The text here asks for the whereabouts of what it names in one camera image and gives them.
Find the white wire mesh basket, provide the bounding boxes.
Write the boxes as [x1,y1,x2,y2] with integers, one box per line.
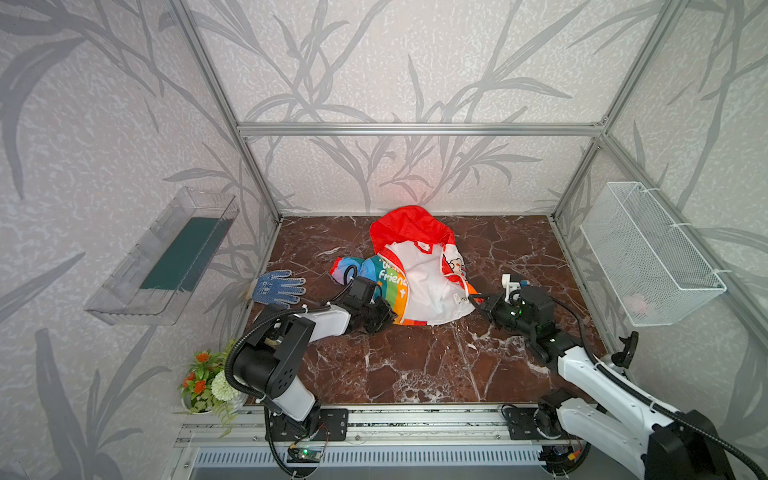
[580,181,727,327]

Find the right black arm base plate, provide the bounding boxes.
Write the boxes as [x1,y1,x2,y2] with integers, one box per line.
[500,404,584,443]

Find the white red rainbow jacket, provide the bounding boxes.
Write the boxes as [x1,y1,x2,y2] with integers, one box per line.
[330,205,476,326]

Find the aluminium cage frame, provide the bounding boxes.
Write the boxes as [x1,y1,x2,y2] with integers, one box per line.
[167,0,768,349]

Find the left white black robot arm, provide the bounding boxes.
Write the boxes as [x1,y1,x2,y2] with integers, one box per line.
[224,277,397,425]

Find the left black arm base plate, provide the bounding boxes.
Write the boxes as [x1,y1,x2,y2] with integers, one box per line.
[266,407,350,442]

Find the aluminium front rail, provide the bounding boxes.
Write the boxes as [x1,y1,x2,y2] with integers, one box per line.
[173,404,679,448]

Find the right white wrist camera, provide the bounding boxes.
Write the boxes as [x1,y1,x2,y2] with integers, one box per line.
[501,273,530,303]

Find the blue dotted work glove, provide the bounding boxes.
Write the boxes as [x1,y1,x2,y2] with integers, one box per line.
[249,270,306,307]

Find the clear plastic wall shelf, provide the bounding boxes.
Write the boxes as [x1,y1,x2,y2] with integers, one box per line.
[85,187,240,326]

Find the pink object in basket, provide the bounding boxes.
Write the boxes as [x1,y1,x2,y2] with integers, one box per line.
[622,293,654,318]

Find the potted artificial flower plant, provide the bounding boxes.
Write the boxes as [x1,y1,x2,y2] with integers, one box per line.
[179,340,241,437]

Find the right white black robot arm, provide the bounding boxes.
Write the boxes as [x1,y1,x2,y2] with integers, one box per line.
[468,282,767,479]

